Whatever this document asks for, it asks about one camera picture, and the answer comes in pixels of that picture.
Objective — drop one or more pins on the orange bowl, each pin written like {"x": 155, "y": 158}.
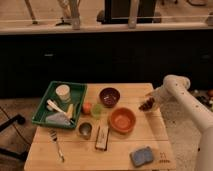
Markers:
{"x": 122, "y": 120}

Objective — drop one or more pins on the white handled brush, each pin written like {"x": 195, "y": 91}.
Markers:
{"x": 54, "y": 106}

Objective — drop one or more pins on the yellow cheese wedge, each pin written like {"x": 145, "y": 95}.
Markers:
{"x": 69, "y": 112}

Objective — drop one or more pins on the green plastic cup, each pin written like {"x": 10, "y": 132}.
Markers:
{"x": 96, "y": 111}

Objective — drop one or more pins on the silver fork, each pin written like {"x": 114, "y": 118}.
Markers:
{"x": 53, "y": 136}

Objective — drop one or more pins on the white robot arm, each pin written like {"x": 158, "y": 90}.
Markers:
{"x": 177, "y": 87}

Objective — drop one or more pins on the purple bowl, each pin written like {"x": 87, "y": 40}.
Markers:
{"x": 109, "y": 97}

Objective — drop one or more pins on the orange fruit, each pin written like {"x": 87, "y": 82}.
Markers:
{"x": 86, "y": 108}

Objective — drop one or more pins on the brown white eraser block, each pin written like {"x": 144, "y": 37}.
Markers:
{"x": 102, "y": 138}

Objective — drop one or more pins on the black chair base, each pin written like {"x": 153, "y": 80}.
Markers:
{"x": 10, "y": 133}

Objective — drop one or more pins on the green plastic tray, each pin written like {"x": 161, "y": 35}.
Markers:
{"x": 77, "y": 95}

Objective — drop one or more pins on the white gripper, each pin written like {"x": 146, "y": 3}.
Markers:
{"x": 160, "y": 95}

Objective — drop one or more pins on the dark red grape bunch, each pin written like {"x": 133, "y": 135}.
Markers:
{"x": 147, "y": 105}

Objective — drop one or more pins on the white cup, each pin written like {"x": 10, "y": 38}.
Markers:
{"x": 63, "y": 92}

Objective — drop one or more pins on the small metal cup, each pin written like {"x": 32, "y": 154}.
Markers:
{"x": 85, "y": 130}

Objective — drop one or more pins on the blue sponge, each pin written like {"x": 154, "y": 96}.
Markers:
{"x": 141, "y": 156}

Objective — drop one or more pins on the grey cloth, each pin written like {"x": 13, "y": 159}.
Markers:
{"x": 58, "y": 118}

